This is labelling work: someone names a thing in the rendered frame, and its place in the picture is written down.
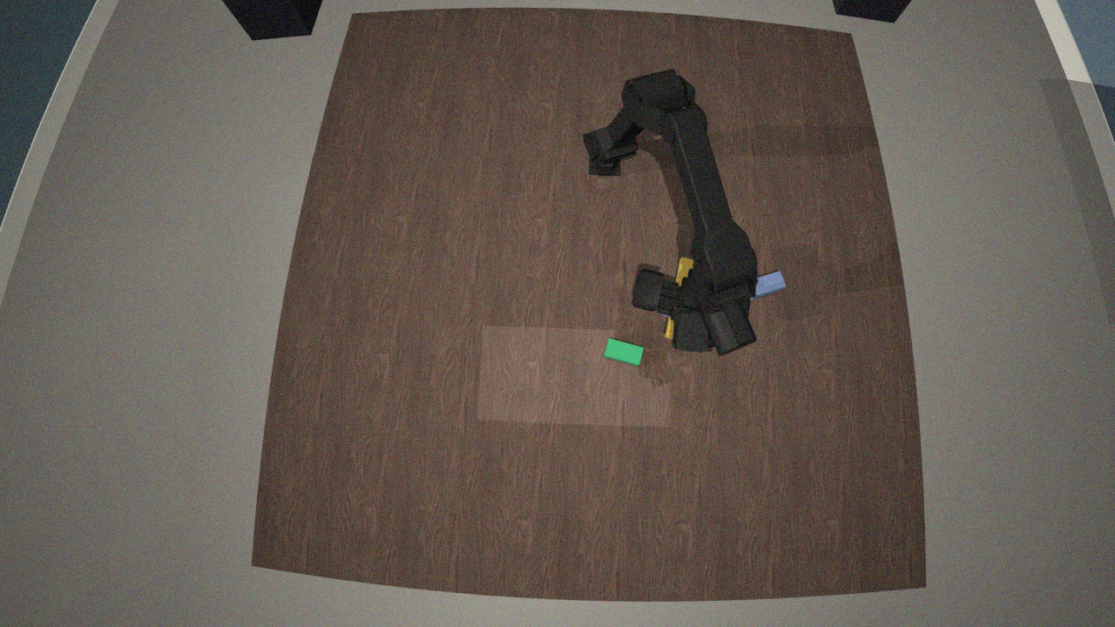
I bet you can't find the light blue rectangular block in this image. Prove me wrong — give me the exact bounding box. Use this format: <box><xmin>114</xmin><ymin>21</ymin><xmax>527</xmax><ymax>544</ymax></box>
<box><xmin>750</xmin><ymin>271</ymin><xmax>786</xmax><ymax>300</ymax></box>

